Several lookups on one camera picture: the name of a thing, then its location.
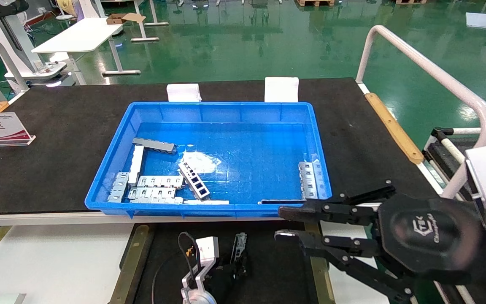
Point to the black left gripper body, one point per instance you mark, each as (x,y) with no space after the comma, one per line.
(222,287)

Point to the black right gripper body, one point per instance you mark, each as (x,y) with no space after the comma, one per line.
(428,236)

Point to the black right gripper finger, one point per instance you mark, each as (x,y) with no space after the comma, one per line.
(331,210)
(344,253)

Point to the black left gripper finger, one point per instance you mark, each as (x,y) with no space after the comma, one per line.
(241,264)

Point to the silver metal bracket square holes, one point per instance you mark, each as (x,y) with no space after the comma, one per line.
(193,180)
(239,242)

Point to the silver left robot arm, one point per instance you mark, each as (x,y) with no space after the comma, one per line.
(196,293)

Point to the slotted silver metal part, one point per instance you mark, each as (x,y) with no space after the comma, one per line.
(158,181)
(150,193)
(307,181)
(118,188)
(154,201)
(321,177)

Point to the dark flat metal part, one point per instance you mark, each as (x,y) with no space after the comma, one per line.
(281,202)

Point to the long white metal part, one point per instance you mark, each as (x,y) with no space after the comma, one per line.
(136,164)

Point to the dark grey metal part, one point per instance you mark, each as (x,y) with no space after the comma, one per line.
(154,145)

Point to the flat silver metal strip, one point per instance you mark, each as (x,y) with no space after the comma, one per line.
(207,202)

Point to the black cart white tubes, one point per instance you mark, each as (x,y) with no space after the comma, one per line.
(441,150)

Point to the olive side strip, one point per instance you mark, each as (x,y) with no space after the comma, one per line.
(129,266)

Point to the wooden edge strip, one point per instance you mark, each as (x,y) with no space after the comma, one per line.
(395,126)

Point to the blue plastic bin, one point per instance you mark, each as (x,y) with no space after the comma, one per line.
(247,143)

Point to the white paper label right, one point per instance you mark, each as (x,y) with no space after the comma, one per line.
(281,89)

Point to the white paper label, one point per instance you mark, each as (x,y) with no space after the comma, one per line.
(281,89)
(184,93)

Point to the white tube railing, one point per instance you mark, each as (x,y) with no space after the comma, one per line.
(428,69)

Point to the white paper label left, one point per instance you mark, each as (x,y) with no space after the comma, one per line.
(184,93)

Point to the wooden pallet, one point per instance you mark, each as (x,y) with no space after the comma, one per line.
(409,1)
(314,2)

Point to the white floor board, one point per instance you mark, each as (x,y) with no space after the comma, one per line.
(481,20)

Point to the open cardboard box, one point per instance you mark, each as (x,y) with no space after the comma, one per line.
(120,18)

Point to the white desk metal legs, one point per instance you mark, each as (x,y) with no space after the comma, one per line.
(78,36)

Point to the grey tube railing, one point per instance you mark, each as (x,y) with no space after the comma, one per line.
(15,71)

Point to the white machine column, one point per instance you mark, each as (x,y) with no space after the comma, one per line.
(2,33)

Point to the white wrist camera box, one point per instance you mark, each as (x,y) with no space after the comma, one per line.
(207,251)

